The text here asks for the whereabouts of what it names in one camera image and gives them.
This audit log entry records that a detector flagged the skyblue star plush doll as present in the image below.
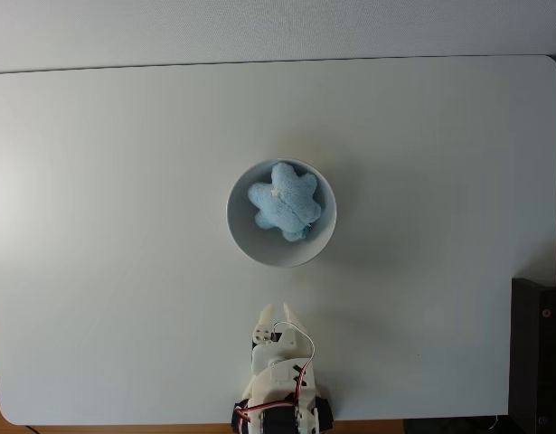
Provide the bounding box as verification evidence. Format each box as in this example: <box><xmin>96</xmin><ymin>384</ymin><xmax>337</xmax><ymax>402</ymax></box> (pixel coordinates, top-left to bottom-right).
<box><xmin>247</xmin><ymin>161</ymin><xmax>324</xmax><ymax>244</ymax></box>

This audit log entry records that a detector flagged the black table clamp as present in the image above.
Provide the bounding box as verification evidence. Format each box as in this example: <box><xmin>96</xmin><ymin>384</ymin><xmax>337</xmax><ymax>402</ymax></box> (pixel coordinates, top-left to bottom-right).
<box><xmin>230</xmin><ymin>400</ymin><xmax>251</xmax><ymax>434</ymax></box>
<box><xmin>320</xmin><ymin>393</ymin><xmax>336</xmax><ymax>429</ymax></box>

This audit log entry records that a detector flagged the gripper servo wire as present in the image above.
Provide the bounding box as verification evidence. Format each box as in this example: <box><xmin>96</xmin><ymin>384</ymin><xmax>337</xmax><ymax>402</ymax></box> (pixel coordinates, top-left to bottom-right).
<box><xmin>272</xmin><ymin>320</ymin><xmax>316</xmax><ymax>391</ymax></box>

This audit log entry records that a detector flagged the red black arm wire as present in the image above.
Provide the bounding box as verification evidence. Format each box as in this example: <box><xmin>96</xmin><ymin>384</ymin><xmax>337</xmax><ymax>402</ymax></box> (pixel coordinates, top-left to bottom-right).
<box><xmin>233</xmin><ymin>392</ymin><xmax>302</xmax><ymax>424</ymax></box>

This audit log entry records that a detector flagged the white ceramic bowl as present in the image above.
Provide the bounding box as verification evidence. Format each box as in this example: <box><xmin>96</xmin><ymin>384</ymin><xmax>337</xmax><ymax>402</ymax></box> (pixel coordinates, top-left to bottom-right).
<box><xmin>226</xmin><ymin>157</ymin><xmax>338</xmax><ymax>269</ymax></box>

